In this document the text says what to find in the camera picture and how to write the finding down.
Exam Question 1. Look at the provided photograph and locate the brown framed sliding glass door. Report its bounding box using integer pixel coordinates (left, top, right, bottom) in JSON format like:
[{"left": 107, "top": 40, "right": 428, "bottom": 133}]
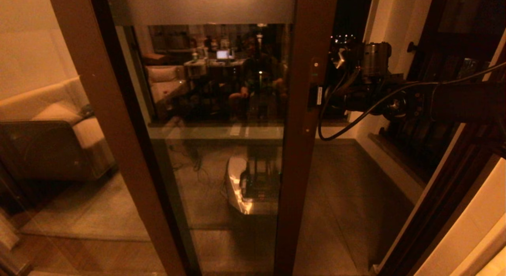
[{"left": 105, "top": 0, "right": 340, "bottom": 276}]

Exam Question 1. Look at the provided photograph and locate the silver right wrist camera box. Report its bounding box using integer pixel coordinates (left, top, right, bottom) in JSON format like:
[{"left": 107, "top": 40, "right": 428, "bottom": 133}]
[{"left": 333, "top": 48, "right": 349, "bottom": 69}]

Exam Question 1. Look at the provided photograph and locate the brown framed fixed glass panel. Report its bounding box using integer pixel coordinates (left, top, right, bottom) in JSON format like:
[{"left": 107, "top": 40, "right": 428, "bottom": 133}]
[{"left": 0, "top": 0, "right": 186, "bottom": 276}]

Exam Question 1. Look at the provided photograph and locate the black metal side window railing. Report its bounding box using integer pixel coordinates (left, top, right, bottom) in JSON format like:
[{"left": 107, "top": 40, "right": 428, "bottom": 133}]
[{"left": 379, "top": 110, "right": 467, "bottom": 170}]

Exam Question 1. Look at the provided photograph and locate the dark brown side window frame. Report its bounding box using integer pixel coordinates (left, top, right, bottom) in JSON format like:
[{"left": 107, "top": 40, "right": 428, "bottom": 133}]
[{"left": 419, "top": 0, "right": 506, "bottom": 71}]

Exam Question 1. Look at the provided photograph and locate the beige sofa cushion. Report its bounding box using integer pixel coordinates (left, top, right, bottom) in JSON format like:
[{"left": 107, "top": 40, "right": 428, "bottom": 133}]
[{"left": 32, "top": 103, "right": 84, "bottom": 126}]

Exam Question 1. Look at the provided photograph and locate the black metal balcony railing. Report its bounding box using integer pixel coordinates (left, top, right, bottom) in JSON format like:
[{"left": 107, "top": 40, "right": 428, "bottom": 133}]
[{"left": 326, "top": 33, "right": 358, "bottom": 120}]

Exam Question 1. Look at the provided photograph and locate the beige sofa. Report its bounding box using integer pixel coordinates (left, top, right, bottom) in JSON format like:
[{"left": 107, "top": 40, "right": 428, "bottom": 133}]
[{"left": 0, "top": 76, "right": 117, "bottom": 181}]

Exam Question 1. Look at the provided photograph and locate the brown stone side window sill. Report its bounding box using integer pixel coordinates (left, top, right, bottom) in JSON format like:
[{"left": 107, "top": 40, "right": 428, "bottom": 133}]
[{"left": 368, "top": 134, "right": 429, "bottom": 189}]

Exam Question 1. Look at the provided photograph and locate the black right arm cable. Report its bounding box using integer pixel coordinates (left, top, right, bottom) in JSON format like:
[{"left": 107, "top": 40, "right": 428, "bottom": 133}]
[{"left": 318, "top": 62, "right": 506, "bottom": 142}]

